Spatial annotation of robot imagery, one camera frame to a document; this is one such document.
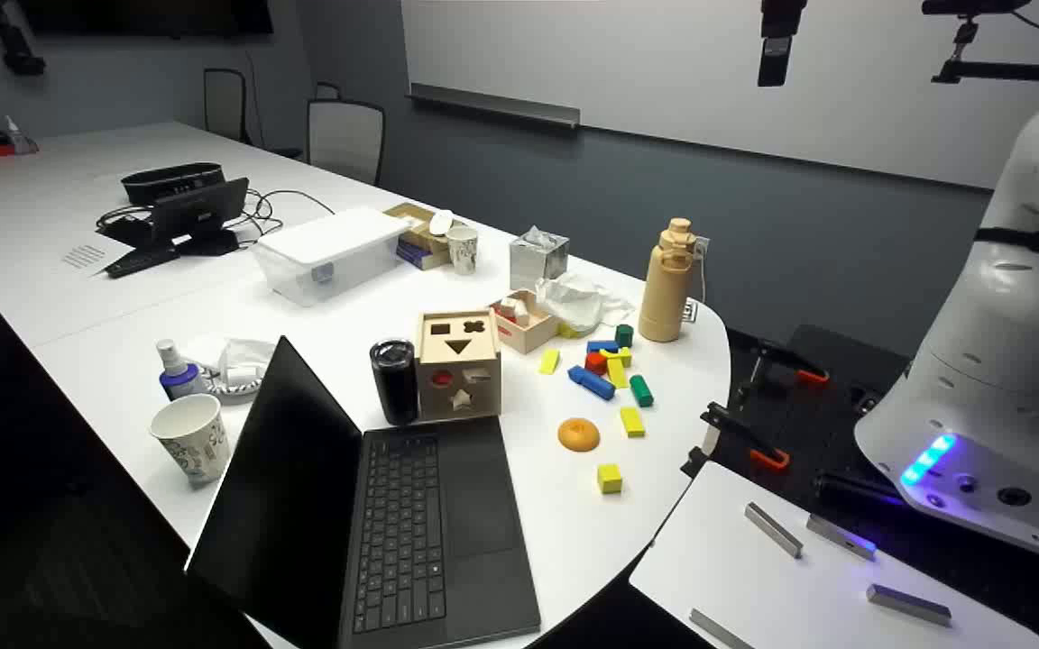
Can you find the tan bottle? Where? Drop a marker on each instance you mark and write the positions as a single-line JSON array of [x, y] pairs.
[[668, 290]]

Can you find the small white cup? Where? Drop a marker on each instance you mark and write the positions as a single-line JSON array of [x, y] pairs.
[[462, 247]]

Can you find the grey metal bar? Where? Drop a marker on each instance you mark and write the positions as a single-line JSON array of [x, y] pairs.
[[719, 630], [775, 529], [842, 539], [908, 604]]

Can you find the wooden shape sorter box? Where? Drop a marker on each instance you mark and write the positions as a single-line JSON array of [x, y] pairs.
[[460, 366]]

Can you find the small yellow block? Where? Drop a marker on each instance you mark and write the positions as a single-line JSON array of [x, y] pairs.
[[551, 363]]

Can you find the small blue sanitizer bottle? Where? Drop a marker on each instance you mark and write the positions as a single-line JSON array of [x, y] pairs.
[[175, 377]]

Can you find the black oval device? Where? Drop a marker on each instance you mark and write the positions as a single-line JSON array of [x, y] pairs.
[[167, 182]]

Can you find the short blue block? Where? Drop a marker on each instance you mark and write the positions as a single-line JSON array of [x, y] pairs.
[[599, 349]]

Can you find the long blue block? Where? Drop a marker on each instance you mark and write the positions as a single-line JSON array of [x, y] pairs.
[[588, 383]]

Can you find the small open wooden box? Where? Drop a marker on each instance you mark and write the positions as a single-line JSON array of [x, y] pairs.
[[526, 322]]

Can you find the metal whiteboard tray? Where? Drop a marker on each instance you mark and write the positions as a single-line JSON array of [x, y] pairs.
[[497, 107]]

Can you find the black tablet stand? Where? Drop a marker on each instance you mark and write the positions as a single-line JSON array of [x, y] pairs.
[[179, 223]]

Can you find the small cardboard box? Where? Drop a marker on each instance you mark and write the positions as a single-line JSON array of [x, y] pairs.
[[419, 238]]

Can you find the white cube box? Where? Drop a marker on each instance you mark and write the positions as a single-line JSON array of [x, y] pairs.
[[538, 256]]

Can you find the white board panel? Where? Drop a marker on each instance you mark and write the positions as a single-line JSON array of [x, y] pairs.
[[759, 588]]

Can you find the black tumbler cup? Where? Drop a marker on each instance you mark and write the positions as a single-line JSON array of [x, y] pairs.
[[396, 383]]

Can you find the white plastic storage box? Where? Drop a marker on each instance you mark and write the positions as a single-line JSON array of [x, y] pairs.
[[327, 255]]

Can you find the black laptop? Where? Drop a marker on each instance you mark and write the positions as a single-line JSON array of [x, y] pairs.
[[435, 529]]

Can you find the patterned paper cup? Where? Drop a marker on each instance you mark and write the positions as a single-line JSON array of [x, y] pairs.
[[194, 438]]

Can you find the yellow rectangular block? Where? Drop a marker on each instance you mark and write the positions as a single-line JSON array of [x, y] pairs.
[[633, 419]]

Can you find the crumpled clear plastic wrap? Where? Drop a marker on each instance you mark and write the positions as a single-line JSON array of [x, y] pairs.
[[235, 366]]

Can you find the green cylinder block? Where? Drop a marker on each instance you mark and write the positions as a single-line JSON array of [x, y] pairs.
[[640, 391]]

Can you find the yellow wooden block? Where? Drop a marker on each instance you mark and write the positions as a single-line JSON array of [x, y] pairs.
[[618, 374]]

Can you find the yellow wooden cube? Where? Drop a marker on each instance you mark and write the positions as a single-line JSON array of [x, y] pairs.
[[611, 476]]

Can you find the black wall screen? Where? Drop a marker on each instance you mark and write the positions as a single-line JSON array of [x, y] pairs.
[[146, 17]]

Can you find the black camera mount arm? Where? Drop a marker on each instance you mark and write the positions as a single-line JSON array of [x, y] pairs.
[[999, 71]]

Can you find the dark green block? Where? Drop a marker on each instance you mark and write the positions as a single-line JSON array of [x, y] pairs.
[[627, 336]]

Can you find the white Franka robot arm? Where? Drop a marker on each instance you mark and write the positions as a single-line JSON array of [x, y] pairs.
[[999, 363]]

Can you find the orange dome toy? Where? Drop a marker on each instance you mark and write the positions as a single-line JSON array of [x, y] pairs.
[[579, 433]]

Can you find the grey office chair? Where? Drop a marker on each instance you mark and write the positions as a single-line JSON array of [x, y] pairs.
[[348, 139], [225, 103]]

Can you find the red block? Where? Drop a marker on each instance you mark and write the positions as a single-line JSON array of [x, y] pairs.
[[597, 363]]

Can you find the white plastic bag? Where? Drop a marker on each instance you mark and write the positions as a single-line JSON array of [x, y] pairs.
[[579, 303]]

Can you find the yellow arch block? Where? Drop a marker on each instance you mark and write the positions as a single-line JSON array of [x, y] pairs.
[[627, 356]]

